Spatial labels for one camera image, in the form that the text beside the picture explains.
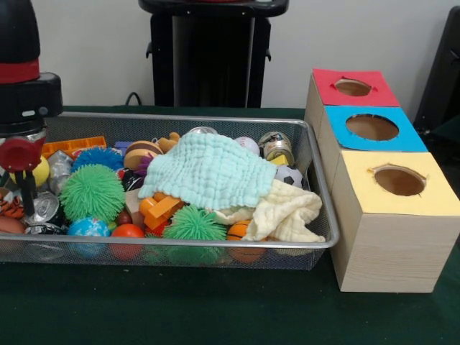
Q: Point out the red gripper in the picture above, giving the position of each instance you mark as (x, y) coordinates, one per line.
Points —
(19, 154)

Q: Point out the orange striped tiger plush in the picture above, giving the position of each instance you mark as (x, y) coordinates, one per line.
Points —
(9, 208)

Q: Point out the orange toy building block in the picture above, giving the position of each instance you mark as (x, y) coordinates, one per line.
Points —
(161, 212)
(72, 143)

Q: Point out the mint green cloth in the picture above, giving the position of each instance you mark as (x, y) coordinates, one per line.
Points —
(212, 172)

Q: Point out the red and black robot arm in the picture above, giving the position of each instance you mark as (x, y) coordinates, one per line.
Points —
(25, 93)

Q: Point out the silver mesh bin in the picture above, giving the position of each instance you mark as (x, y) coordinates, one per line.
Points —
(280, 260)

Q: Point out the wooden box with three holes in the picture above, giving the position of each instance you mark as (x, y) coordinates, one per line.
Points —
(395, 251)

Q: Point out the black can with silver top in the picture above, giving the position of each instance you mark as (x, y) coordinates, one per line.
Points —
(46, 208)

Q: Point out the yellow ball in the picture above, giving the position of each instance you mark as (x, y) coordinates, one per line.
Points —
(42, 174)

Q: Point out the green spiky rubber ball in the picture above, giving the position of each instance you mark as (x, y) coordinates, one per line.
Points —
(92, 194)
(194, 224)

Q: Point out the blue spiky rubber ball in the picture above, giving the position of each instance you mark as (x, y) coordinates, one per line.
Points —
(97, 158)

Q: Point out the dark green tablecloth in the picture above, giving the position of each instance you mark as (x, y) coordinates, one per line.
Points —
(215, 309)
(451, 131)

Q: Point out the white toy baseball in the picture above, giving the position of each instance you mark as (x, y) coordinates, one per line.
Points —
(248, 144)

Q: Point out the cream cloth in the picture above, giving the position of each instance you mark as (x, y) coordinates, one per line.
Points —
(287, 215)

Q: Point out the black and white soccer ball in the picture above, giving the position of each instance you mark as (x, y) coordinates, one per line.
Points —
(290, 177)

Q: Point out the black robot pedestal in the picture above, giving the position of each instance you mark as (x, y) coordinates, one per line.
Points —
(215, 54)

